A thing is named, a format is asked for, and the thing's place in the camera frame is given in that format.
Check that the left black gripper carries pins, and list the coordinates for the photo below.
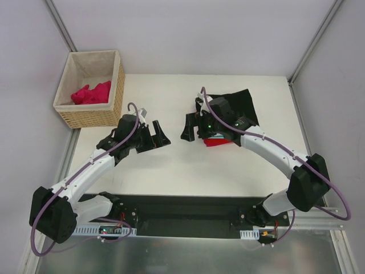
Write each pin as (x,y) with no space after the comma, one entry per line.
(150,139)

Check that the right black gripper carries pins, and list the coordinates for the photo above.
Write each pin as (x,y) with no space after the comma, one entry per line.
(198,125)

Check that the red t shirt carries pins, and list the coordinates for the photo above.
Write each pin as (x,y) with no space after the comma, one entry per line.
(212,142)

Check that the teal t shirt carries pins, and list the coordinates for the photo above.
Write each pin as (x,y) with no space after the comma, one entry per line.
(217,136)

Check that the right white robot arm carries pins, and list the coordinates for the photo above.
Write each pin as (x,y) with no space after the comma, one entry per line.
(307,175)

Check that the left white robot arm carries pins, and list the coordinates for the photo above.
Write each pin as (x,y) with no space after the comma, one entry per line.
(56,211)

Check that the magenta t shirt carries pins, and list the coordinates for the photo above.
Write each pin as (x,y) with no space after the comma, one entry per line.
(97,95)

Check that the wicker basket with liner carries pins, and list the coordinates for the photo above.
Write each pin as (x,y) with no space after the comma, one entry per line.
(91,68)

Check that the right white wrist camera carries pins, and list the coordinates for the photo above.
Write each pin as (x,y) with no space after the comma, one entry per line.
(200,99)

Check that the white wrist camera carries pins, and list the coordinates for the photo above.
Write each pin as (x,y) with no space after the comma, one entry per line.
(200,99)
(142,113)

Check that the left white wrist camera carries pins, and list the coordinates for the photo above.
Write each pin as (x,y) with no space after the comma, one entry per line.
(142,113)

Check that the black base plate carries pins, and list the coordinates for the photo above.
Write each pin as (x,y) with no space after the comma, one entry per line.
(190,216)

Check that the left grey cable duct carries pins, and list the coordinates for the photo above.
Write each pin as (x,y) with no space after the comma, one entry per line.
(103,230)

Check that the grey cable duct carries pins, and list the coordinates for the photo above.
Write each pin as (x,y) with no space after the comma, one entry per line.
(256,234)
(103,230)

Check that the right grey cable duct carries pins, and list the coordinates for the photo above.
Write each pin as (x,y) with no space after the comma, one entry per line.
(256,234)

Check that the right corner aluminium post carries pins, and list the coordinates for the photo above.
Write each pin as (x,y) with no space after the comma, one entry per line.
(329,17)

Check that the corner aluminium post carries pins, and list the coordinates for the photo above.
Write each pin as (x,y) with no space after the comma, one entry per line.
(60,25)
(329,17)

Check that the aluminium rail frame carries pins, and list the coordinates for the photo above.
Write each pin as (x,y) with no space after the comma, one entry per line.
(315,219)

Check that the left corner aluminium post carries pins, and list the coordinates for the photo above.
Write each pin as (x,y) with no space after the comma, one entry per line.
(60,25)

